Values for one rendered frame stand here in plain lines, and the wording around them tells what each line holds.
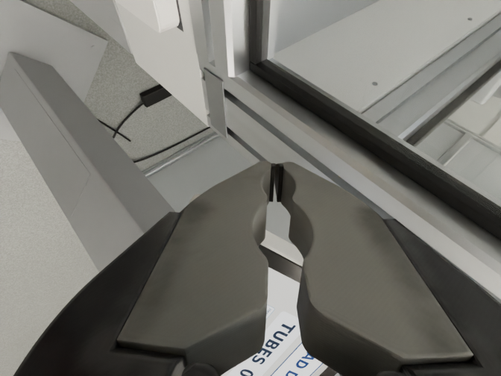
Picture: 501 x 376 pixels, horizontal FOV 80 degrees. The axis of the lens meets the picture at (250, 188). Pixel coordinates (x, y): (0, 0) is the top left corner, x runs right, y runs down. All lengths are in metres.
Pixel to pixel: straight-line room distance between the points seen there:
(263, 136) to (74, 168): 0.60
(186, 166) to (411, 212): 1.58
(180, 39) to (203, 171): 1.42
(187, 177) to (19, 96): 0.87
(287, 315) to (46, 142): 0.71
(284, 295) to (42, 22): 1.05
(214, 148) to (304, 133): 1.60
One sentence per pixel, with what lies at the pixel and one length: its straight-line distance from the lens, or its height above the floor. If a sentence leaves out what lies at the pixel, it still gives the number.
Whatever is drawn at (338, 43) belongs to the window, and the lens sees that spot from 0.18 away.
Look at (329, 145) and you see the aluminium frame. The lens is 0.18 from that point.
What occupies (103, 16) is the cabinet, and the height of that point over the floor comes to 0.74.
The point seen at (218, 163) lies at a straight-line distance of 1.70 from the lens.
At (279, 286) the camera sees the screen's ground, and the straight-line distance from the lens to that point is 0.40.
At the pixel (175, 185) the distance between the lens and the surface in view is 1.64.
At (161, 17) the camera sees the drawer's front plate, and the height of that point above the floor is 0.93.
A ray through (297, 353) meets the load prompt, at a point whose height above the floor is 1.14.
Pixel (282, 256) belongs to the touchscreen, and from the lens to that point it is 0.38.
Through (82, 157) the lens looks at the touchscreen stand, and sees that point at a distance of 0.76.
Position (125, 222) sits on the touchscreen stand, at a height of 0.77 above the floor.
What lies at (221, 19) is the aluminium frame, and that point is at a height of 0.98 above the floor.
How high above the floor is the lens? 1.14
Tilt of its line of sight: 26 degrees down
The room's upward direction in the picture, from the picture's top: 133 degrees clockwise
